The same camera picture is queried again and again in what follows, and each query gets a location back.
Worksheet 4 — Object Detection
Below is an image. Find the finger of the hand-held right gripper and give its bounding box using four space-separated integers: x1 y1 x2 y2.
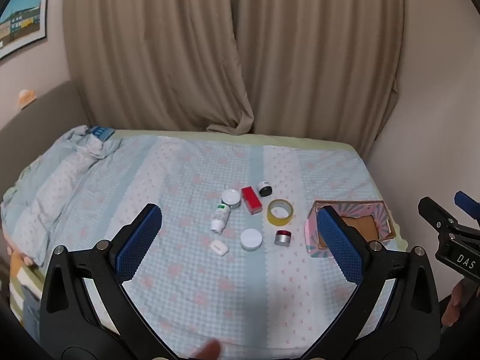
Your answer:
454 191 480 218
418 197 460 233

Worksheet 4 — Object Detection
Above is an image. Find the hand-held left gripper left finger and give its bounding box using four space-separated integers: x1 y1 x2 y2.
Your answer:
38 202 181 360

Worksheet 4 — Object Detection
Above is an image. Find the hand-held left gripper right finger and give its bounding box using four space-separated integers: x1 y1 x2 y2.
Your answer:
300 205 440 360

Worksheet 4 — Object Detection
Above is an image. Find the pink striped cardboard box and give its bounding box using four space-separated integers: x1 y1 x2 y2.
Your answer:
304 199 397 259

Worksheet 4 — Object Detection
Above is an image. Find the yellow tape roll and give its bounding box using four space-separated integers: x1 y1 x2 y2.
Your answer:
266 199 294 227

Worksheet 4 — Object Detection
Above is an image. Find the white plastic bottle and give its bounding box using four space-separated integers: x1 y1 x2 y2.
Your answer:
210 203 230 233

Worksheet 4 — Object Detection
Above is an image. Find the white round jar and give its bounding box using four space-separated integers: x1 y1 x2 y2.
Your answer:
240 229 263 251

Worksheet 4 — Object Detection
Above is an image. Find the red box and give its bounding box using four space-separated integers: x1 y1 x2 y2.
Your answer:
241 186 263 215

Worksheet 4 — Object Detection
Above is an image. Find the white jar with clear base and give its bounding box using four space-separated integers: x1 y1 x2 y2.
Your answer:
221 189 242 211

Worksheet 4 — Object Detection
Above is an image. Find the person's right hand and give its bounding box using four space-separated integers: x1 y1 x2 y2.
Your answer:
442 280 467 327

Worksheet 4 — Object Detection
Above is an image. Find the person's left hand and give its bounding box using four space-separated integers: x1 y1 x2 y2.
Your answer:
187 339 222 360

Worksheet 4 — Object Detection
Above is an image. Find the bow-print bed sheet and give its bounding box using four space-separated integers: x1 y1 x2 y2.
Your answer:
0 129 407 350

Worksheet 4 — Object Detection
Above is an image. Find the crumpled light blue blanket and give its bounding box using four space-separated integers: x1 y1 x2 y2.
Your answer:
0 125 122 267

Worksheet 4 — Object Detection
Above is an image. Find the blue packet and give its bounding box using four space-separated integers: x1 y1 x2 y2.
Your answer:
87 126 115 142

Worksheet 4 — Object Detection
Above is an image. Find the striped green white cloth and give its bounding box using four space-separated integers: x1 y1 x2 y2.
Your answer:
7 266 46 308

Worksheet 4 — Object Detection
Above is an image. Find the light green mattress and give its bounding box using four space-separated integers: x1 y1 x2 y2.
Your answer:
112 130 361 151

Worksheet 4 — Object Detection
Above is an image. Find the grey-brown headboard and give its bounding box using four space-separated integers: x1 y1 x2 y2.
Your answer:
0 80 89 196

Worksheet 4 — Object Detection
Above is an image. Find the small peach-coloured object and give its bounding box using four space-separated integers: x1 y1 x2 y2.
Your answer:
18 89 37 110

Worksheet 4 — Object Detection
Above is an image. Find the beige curtain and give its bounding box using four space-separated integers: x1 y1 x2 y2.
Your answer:
208 0 406 158
62 0 256 136

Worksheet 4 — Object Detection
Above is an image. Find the wall poster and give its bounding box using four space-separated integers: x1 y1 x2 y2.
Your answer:
0 0 51 61

